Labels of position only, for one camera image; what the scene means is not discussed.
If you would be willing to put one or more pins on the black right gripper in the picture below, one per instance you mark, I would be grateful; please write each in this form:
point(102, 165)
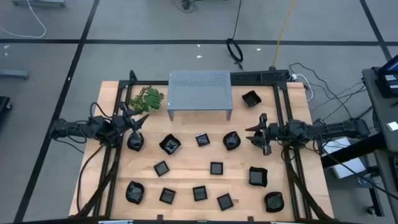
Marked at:
point(272, 132)

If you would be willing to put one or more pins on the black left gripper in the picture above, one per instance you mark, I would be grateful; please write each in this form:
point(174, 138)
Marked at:
point(122, 124)

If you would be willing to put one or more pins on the leaf shaped black plate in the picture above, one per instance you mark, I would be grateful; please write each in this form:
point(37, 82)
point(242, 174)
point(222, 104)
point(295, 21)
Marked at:
point(274, 202)
point(135, 144)
point(232, 141)
point(135, 193)

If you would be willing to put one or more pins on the small square black plate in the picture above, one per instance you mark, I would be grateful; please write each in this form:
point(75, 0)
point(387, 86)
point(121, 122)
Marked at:
point(225, 202)
point(202, 140)
point(200, 193)
point(167, 196)
point(161, 168)
point(216, 168)

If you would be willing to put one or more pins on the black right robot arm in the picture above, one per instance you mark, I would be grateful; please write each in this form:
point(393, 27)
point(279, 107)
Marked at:
point(326, 129)

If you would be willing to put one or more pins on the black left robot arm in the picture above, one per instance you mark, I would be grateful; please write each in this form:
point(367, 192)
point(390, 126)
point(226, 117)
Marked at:
point(87, 127)

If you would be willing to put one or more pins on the green leafy plant sprig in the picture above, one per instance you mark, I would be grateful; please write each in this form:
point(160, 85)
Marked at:
point(149, 99)

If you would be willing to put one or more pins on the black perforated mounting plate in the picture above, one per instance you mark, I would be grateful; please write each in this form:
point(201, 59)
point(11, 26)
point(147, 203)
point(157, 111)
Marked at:
point(264, 76)

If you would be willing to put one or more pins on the grey perforated metal shelf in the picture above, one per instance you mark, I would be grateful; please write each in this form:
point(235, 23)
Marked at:
point(199, 102)

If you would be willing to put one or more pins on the black table clamp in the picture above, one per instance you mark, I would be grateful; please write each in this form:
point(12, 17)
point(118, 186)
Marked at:
point(160, 217)
point(250, 218)

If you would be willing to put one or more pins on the white box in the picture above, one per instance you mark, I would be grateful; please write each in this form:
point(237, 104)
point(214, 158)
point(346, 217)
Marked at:
point(349, 169)

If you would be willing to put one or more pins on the black desk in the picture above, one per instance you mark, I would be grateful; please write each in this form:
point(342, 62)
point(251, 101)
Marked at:
point(382, 115)

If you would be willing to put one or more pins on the grey metal foot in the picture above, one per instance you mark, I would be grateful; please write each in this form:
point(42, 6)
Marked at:
point(14, 74)

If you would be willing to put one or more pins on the black device with labels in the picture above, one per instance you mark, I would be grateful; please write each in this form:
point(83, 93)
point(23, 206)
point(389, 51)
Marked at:
point(385, 84)

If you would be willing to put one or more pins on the black wheeled object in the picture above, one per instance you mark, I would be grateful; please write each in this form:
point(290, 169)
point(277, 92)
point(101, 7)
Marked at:
point(3, 104)

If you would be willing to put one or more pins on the black caster wheel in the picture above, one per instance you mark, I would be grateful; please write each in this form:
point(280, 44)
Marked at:
point(371, 211)

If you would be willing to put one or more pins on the grey cart base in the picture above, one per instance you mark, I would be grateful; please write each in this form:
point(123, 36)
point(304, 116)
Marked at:
point(38, 3)

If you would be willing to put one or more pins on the black metal rail frame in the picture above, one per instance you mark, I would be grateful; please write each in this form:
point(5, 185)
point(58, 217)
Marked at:
point(149, 82)

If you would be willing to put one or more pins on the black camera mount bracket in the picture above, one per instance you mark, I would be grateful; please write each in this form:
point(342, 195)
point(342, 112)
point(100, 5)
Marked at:
point(132, 76)

